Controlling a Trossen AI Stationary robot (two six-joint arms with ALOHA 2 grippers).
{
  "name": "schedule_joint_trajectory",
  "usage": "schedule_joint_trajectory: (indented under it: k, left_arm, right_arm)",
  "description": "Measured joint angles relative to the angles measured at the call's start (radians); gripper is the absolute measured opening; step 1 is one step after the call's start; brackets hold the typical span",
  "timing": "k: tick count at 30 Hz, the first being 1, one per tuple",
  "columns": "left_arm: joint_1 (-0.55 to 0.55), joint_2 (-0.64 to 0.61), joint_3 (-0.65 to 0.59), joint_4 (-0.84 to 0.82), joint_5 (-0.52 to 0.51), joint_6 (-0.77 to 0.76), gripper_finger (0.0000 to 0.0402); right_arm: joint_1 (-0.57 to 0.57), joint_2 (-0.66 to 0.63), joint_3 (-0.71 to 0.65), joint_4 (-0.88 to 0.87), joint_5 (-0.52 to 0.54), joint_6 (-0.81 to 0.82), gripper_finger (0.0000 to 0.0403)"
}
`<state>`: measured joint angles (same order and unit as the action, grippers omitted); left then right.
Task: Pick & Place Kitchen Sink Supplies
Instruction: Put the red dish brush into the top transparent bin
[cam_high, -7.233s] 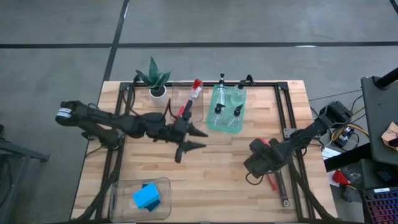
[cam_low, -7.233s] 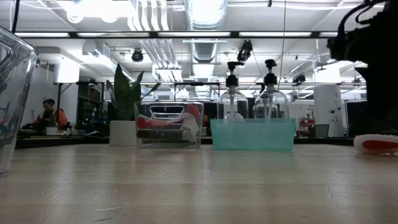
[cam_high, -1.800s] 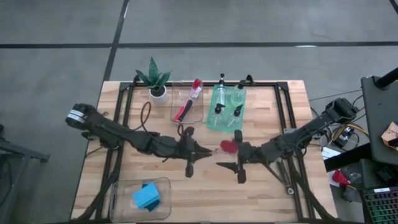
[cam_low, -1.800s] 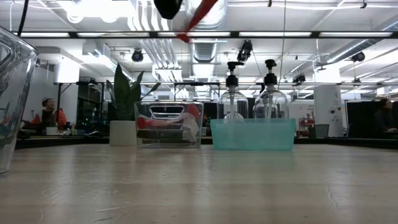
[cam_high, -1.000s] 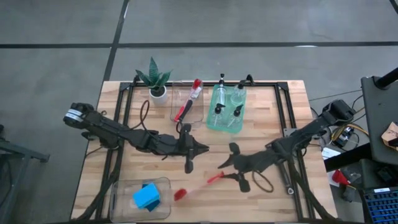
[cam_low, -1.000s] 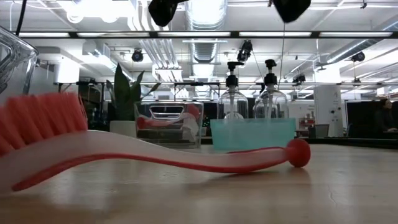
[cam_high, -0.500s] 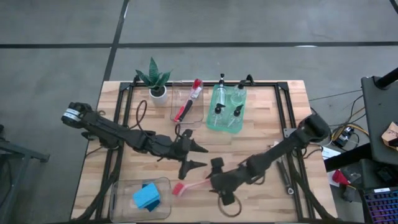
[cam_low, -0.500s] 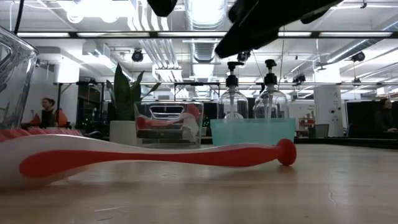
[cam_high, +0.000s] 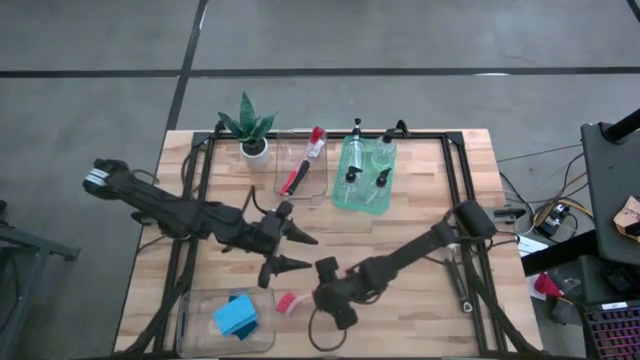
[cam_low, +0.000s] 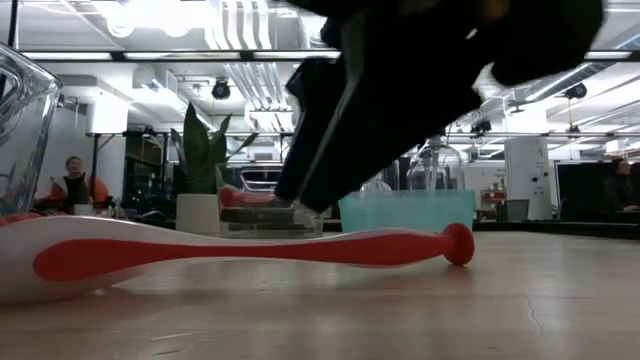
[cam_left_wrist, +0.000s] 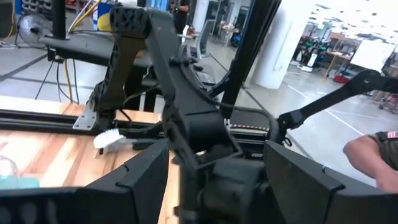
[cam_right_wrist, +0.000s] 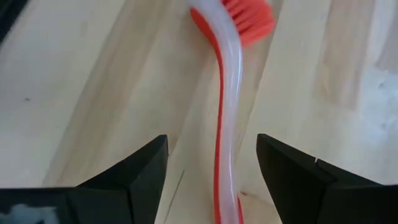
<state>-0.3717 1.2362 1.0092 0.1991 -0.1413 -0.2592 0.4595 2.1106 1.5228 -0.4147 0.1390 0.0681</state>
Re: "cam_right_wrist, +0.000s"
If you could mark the red bristle dish brush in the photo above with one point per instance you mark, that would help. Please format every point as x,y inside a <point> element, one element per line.
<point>231,93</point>

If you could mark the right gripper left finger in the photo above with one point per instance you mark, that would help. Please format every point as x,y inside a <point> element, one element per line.
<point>109,199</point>

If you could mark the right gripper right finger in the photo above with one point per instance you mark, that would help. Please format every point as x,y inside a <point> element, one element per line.
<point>311,199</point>

